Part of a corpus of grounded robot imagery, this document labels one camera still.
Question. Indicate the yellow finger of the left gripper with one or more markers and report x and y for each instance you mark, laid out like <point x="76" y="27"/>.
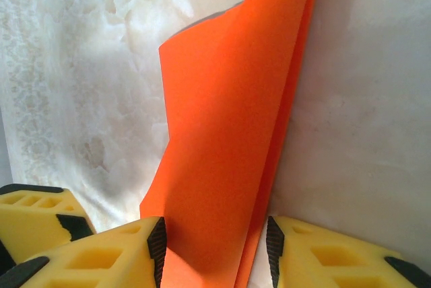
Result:
<point x="33" y="224"/>

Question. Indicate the orange square paper sheet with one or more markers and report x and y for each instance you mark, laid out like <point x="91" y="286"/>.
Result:
<point x="219" y="133"/>

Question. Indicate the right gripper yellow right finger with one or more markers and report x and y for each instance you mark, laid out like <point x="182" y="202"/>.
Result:
<point x="330" y="261"/>

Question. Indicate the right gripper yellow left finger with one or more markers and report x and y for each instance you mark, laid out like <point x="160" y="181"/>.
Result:
<point x="101" y="261"/>

